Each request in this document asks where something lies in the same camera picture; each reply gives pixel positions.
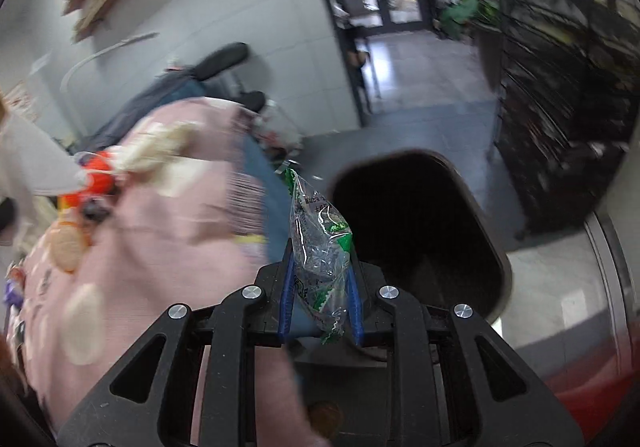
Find clear green plastic wrapper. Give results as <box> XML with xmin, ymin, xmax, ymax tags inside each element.
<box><xmin>284</xmin><ymin>168</ymin><xmax>352</xmax><ymax>341</ymax></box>

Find dark brown trash bin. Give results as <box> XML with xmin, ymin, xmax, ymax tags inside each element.
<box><xmin>328</xmin><ymin>149</ymin><xmax>512</xmax><ymax>323</ymax></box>

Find blue bed sheet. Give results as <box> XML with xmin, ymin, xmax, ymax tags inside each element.
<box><xmin>243</xmin><ymin>135</ymin><xmax>291</xmax><ymax>264</ymax></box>

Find pink dotted bed blanket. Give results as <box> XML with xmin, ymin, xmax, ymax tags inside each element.
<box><xmin>19</xmin><ymin>96</ymin><xmax>331</xmax><ymax>447</ymax></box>

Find white plastic bag on floor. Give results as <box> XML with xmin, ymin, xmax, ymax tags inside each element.
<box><xmin>253</xmin><ymin>99</ymin><xmax>303</xmax><ymax>155</ymax></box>

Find black office chair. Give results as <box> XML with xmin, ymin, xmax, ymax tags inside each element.
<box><xmin>191</xmin><ymin>42</ymin><xmax>267</xmax><ymax>113</ymax></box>

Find grey clothes on chair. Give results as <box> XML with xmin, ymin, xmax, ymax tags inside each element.
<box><xmin>75</xmin><ymin>70</ymin><xmax>205</xmax><ymax>152</ymax></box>

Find red cabinet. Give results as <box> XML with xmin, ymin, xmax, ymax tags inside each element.
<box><xmin>544</xmin><ymin>323</ymin><xmax>639</xmax><ymax>446</ymax></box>

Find white floor lamp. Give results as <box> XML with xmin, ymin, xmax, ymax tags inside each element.
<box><xmin>60</xmin><ymin>31</ymin><xmax>160</xmax><ymax>95</ymax></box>

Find black metal rack shelf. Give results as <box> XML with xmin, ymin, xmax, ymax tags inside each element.
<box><xmin>495</xmin><ymin>0</ymin><xmax>639</xmax><ymax>235</ymax></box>

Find green potted plant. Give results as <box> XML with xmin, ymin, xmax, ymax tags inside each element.
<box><xmin>439</xmin><ymin>0</ymin><xmax>500</xmax><ymax>40</ymax></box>

